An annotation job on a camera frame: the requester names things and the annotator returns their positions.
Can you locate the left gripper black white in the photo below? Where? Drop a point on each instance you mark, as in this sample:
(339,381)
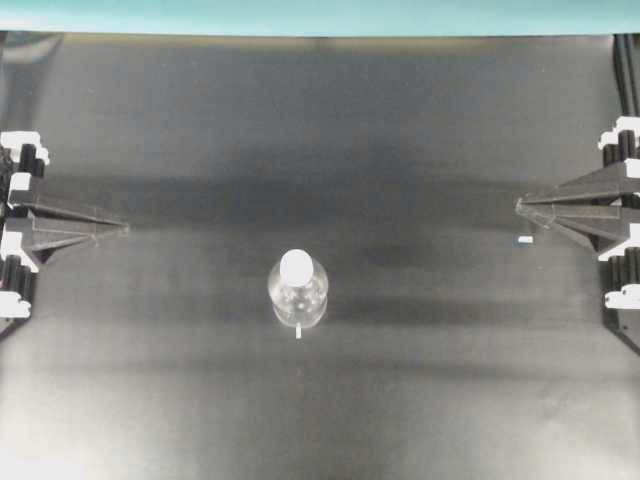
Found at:
(36,228)

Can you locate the black frame post right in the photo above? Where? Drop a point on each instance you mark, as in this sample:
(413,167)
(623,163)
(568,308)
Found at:
(626,71)

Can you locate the clear plastic bottle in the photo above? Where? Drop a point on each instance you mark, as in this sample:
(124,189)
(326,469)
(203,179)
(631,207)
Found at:
(305,305)

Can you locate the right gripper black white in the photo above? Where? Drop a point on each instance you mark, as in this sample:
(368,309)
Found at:
(602,211)

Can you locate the white bottle cap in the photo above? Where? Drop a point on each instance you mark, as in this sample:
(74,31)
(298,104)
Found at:
(296,268)

